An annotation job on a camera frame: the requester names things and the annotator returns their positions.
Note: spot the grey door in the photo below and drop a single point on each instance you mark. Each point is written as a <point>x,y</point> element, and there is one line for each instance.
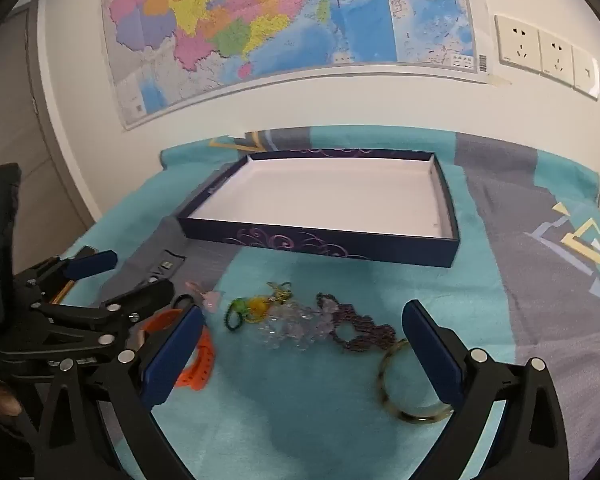
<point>20,135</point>

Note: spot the gold-edged dark phone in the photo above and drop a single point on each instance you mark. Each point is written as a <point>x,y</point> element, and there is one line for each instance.
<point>86,250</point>

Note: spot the dark blue shallow box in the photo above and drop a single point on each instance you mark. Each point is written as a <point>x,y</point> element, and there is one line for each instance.
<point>320,195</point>

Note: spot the white wall socket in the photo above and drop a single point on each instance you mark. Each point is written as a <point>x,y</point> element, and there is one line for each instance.
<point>519,42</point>
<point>586,74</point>
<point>556,57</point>

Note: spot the orange smartwatch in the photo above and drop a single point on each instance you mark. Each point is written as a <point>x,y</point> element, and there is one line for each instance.
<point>202,367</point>

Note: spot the colourful wall map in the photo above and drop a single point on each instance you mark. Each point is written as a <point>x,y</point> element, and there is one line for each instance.
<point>230,25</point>

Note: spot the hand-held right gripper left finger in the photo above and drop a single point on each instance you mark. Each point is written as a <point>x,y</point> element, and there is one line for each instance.
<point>172,355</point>

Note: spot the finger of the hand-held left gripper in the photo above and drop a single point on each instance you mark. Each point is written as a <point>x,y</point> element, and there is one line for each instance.
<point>90,263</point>
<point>140,297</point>

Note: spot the teal and grey blanket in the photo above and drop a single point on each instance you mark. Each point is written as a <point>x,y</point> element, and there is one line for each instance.
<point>290,435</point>

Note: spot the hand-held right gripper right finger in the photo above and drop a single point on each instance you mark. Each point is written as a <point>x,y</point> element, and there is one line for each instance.
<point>432,355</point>

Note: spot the person's left hand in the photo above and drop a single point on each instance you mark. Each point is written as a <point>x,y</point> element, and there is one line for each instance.
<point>0,400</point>

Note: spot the olive marbled bangle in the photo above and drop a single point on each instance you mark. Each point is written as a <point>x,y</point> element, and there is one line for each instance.
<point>382,385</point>

